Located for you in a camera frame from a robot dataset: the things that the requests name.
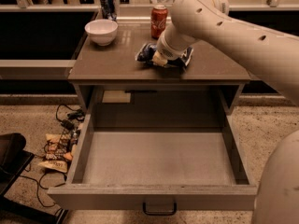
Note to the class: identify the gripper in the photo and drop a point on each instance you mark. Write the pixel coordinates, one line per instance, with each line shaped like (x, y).
(165, 52)

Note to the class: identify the blue chip bag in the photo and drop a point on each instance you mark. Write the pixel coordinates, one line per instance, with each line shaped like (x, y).
(146, 53)

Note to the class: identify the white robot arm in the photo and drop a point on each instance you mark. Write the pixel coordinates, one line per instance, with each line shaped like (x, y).
(268, 54)

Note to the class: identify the grey cabinet with brown top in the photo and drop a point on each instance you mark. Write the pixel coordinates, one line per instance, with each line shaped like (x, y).
(201, 95)

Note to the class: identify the grey open top drawer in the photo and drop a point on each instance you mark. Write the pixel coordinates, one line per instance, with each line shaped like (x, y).
(197, 170)

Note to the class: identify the red cola can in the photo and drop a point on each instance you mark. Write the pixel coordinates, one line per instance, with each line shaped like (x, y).
(158, 20)

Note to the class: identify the white label inside cabinet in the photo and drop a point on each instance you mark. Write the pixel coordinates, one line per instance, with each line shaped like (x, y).
(116, 97)

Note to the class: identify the white bowl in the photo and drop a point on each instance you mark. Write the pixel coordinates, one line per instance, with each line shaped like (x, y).
(102, 32)

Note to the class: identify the blue soda can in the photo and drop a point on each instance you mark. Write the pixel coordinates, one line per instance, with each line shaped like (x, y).
(108, 9)

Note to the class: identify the snack bags on floor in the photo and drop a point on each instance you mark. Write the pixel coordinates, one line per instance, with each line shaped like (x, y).
(59, 151)

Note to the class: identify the black chair base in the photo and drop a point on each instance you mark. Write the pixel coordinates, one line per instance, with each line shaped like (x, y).
(13, 161)

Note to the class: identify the black drawer handle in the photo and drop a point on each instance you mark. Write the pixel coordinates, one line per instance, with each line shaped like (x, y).
(159, 210)

